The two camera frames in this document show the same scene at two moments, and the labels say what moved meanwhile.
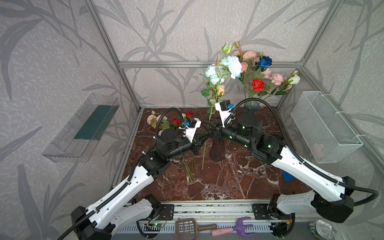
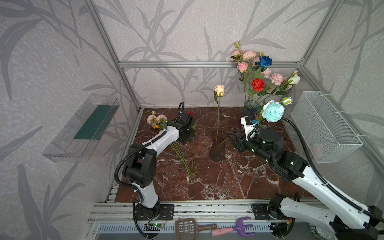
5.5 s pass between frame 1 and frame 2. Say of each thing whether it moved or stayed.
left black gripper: moved
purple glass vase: stayed
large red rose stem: stayed
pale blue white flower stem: moved
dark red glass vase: stayed
